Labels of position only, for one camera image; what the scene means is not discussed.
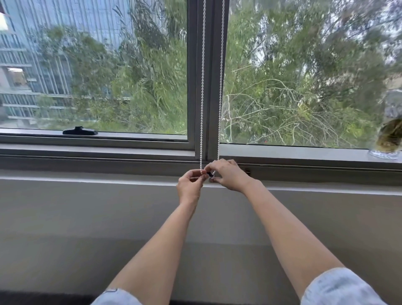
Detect person's left hand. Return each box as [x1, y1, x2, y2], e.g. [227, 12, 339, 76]
[176, 170, 210, 207]

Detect person's right hand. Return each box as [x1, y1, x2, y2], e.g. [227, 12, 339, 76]
[204, 158, 255, 194]

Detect white bead blind chain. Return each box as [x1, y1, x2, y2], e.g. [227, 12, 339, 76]
[199, 0, 226, 177]

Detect person's left forearm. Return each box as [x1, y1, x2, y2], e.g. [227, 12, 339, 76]
[106, 200, 201, 296]

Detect person's right forearm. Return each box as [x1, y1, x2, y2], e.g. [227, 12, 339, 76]
[242, 180, 347, 300]

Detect green trees outside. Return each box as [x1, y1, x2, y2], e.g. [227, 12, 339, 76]
[31, 0, 402, 149]

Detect light denim left sleeve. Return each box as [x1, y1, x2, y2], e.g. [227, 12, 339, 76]
[90, 288, 144, 305]

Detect light denim sleeve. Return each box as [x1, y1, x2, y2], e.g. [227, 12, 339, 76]
[90, 288, 144, 305]
[300, 267, 389, 305]

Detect glass vase with plant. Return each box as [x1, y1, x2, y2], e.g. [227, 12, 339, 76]
[368, 89, 402, 161]

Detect light denim right sleeve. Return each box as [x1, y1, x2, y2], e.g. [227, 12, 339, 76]
[300, 267, 389, 305]

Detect glass office building outside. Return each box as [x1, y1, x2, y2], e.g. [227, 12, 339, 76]
[0, 0, 134, 128]

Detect grey metal window frame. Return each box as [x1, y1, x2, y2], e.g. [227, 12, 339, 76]
[0, 0, 402, 173]

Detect black window handle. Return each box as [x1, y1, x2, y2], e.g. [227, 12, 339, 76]
[62, 126, 98, 136]

